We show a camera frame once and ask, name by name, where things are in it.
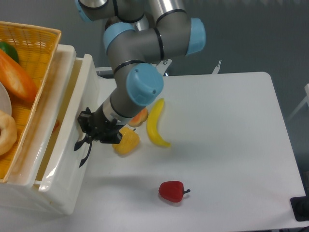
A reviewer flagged beige bagel toy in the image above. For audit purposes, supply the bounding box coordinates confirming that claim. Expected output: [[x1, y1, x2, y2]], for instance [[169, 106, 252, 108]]
[[0, 111, 17, 155]]

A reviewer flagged green pepper toy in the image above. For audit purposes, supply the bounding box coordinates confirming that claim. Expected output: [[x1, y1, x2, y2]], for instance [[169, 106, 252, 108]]
[[0, 41, 19, 63]]

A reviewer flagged toast slice toy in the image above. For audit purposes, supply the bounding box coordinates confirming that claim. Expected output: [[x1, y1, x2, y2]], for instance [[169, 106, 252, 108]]
[[52, 119, 60, 132]]

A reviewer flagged yellow banana toy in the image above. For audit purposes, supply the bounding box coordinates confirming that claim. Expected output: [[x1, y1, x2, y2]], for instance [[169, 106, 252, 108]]
[[146, 98, 171, 147]]

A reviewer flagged yellow woven basket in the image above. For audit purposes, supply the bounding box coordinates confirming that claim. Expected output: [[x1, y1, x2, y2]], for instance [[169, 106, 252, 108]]
[[0, 21, 61, 183]]

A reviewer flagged black device at edge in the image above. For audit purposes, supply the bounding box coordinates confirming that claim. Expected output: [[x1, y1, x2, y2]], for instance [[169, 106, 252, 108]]
[[290, 196, 309, 222]]

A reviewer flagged red bell pepper toy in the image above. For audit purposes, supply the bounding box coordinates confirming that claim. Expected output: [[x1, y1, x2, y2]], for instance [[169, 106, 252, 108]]
[[158, 180, 191, 203]]

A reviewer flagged white drawer cabinet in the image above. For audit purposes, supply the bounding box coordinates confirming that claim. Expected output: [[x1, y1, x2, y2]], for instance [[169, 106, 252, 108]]
[[0, 44, 76, 211]]

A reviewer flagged white plate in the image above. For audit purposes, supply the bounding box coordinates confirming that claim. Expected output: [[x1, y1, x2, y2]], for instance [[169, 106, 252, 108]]
[[0, 83, 12, 116]]

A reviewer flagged black lower drawer handle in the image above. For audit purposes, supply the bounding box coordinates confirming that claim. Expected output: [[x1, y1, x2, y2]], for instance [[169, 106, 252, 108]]
[[79, 143, 92, 168]]

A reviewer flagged white top drawer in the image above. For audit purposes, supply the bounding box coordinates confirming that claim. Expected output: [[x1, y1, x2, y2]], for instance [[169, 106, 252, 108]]
[[34, 54, 99, 215]]

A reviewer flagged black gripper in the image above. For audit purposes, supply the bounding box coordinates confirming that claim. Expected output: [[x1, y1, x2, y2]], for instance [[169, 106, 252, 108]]
[[77, 107, 122, 144]]

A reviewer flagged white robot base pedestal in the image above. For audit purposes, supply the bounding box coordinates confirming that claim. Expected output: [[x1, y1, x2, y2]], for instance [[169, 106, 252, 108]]
[[95, 14, 173, 79]]

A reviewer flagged white frame at right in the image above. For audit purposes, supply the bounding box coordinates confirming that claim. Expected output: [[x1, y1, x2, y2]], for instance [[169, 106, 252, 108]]
[[287, 84, 309, 121]]

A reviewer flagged orange baguette toy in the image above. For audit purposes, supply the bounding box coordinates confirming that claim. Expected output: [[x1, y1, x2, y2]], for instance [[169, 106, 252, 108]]
[[0, 50, 38, 102]]

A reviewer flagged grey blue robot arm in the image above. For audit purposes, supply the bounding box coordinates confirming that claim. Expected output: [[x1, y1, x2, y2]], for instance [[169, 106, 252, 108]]
[[75, 0, 206, 149]]

